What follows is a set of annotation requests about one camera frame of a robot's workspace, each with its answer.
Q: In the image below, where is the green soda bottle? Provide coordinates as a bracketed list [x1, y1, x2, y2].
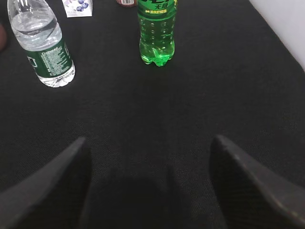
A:
[137, 0, 178, 67]

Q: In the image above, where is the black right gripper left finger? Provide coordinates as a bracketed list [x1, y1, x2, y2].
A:
[0, 137, 92, 229]

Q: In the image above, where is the white blueberry milk carton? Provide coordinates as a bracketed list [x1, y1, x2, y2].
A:
[62, 0, 93, 18]

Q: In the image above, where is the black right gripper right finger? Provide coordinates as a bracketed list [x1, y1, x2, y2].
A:
[209, 135, 305, 229]

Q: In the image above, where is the dark red object at edge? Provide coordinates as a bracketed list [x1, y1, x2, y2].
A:
[0, 24, 7, 51]

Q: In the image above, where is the brown tea bottle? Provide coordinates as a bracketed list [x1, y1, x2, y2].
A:
[116, 0, 137, 7]

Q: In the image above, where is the clear water bottle green label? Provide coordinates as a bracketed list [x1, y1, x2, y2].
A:
[7, 0, 75, 88]

